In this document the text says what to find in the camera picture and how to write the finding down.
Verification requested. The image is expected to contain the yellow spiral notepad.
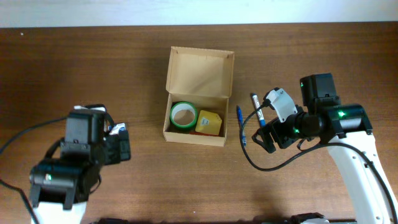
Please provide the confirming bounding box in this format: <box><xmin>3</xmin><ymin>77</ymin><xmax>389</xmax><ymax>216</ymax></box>
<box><xmin>195</xmin><ymin>110</ymin><xmax>223</xmax><ymax>136</ymax></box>

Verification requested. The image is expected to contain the green tape roll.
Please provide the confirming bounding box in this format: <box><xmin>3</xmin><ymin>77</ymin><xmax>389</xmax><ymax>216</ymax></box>
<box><xmin>170</xmin><ymin>101</ymin><xmax>198</xmax><ymax>131</ymax></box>

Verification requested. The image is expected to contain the orange grey stapler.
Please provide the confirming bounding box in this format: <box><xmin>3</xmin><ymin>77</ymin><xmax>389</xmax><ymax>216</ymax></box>
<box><xmin>189</xmin><ymin>131</ymin><xmax>213</xmax><ymax>136</ymax></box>

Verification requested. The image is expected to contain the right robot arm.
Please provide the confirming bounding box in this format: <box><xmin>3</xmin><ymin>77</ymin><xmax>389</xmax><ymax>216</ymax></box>
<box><xmin>252</xmin><ymin>73</ymin><xmax>397</xmax><ymax>223</ymax></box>

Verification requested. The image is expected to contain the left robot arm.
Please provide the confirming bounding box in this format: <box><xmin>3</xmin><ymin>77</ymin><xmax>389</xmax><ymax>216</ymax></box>
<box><xmin>29</xmin><ymin>104</ymin><xmax>131</xmax><ymax>223</ymax></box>

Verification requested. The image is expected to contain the small blue white box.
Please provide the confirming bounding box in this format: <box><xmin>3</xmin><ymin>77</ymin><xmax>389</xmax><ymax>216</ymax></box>
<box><xmin>108</xmin><ymin>123</ymin><xmax>127</xmax><ymax>135</ymax></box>

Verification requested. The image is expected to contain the blue white marker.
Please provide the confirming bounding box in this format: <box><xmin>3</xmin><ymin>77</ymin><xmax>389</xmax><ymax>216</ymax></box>
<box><xmin>251</xmin><ymin>93</ymin><xmax>266</xmax><ymax>127</ymax></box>

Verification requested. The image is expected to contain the blue ballpoint pen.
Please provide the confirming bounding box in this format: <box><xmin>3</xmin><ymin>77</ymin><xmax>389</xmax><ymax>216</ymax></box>
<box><xmin>236</xmin><ymin>106</ymin><xmax>247</xmax><ymax>146</ymax></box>

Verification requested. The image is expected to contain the brown cardboard box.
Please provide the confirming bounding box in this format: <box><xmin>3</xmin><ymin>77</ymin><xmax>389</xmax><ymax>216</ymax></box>
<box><xmin>162</xmin><ymin>46</ymin><xmax>234</xmax><ymax>147</ymax></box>

